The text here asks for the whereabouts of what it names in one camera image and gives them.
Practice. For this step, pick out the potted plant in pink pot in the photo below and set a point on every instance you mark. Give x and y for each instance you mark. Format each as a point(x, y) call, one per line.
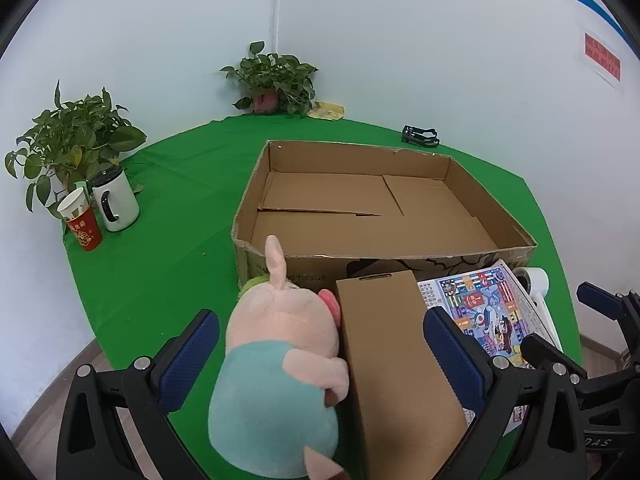
point(272, 72)

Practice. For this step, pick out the red wall sign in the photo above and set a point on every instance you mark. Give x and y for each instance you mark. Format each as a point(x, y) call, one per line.
point(602, 55)

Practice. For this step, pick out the white mug with black lid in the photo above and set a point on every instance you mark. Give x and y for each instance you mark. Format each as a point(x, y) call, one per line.
point(122, 205)

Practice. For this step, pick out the pink pig plush toy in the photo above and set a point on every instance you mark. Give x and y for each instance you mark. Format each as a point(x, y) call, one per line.
point(270, 320)

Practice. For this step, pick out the potted plant in white pot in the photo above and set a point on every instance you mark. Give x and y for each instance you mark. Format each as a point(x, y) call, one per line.
point(75, 130)

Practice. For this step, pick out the colourful board game box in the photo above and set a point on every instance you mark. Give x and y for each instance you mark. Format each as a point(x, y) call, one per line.
point(480, 300)

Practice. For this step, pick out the small brown cardboard box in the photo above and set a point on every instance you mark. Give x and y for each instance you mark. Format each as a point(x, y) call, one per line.
point(395, 360)

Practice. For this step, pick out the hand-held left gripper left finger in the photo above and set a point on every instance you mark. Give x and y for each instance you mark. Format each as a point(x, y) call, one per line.
point(192, 360)

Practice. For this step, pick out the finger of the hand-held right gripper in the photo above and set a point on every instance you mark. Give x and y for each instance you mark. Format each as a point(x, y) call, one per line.
point(545, 352)
point(600, 300)

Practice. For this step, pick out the white handheld device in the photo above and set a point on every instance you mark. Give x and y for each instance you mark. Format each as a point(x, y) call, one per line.
point(535, 280)

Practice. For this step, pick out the yellow cloth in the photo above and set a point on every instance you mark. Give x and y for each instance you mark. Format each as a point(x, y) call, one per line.
point(325, 110)

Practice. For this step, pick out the white wall pipe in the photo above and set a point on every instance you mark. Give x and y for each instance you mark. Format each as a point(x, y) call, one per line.
point(275, 5)

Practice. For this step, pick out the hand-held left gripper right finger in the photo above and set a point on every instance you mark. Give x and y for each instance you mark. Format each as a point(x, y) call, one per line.
point(460, 360)

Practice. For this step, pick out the large cardboard box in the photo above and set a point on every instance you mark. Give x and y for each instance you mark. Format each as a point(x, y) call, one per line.
point(350, 235)

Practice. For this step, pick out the red paper cup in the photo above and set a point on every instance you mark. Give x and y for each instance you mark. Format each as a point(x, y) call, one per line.
point(85, 230)

